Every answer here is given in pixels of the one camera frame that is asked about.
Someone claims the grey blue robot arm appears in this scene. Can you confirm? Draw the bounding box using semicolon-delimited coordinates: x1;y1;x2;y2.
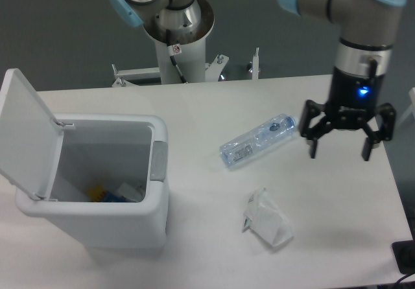
109;0;406;159

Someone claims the black device at table edge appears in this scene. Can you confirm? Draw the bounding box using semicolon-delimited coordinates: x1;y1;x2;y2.
392;240;414;274

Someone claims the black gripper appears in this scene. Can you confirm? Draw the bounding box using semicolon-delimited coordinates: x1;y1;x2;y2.
298;65;398;162

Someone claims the white furniture piece right edge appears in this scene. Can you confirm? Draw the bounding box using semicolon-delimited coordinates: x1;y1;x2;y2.
397;87;415;127

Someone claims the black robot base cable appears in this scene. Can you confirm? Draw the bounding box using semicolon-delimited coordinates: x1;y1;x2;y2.
165;29;189;85

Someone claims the crumpled white plastic bag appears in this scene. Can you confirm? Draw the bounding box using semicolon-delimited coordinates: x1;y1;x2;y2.
241;187;294;248

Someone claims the white trash can lid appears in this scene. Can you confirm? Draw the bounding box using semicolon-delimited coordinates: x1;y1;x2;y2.
1;69;75;200

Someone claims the blue object inside bin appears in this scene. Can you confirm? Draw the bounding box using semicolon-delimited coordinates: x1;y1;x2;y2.
101;192;127;203

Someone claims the grey trash can push button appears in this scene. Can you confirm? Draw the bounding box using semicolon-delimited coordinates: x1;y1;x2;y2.
150;141;168;181

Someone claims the white packet inside bin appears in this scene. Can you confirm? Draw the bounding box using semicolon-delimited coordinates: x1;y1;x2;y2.
116;182;145;202

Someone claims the yellow object inside bin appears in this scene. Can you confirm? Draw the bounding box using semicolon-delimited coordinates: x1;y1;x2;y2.
86;185;107;202

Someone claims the clear plastic water bottle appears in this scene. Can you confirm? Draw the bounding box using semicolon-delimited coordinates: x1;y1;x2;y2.
219;113;298;168

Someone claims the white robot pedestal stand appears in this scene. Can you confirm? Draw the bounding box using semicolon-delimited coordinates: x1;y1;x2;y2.
110;0;230;87

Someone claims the white plastic trash can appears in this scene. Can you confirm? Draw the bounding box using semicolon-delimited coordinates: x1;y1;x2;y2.
16;113;169;248

